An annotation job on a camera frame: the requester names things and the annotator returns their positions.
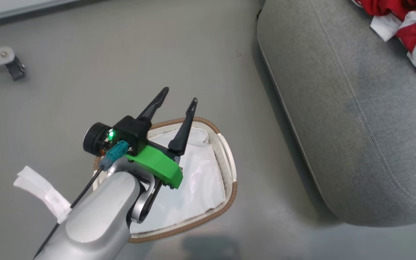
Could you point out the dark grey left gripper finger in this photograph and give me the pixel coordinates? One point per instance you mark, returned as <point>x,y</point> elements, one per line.
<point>184,130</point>
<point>154,104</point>

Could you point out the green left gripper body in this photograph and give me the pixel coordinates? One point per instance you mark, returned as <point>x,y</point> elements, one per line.
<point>157,166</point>

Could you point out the red and white cloth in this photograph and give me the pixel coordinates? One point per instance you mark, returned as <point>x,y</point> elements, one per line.
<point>410,36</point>

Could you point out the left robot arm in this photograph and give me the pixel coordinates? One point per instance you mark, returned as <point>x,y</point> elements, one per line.
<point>99,220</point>

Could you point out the grey fabric sofa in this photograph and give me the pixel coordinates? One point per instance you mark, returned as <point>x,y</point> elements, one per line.
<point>356,108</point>

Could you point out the white basket liner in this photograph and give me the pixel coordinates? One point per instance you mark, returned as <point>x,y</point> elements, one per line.
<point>200,180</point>

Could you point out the white laundry basket brown rim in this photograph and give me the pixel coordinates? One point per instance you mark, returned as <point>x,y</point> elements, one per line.
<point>229,202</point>

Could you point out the white tape label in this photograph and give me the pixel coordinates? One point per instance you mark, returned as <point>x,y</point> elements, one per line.
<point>43,193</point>

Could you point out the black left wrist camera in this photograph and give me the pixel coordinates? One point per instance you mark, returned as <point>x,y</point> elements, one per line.
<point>128,131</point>

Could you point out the grey partition frame rail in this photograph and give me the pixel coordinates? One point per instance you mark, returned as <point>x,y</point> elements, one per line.
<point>13,8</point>

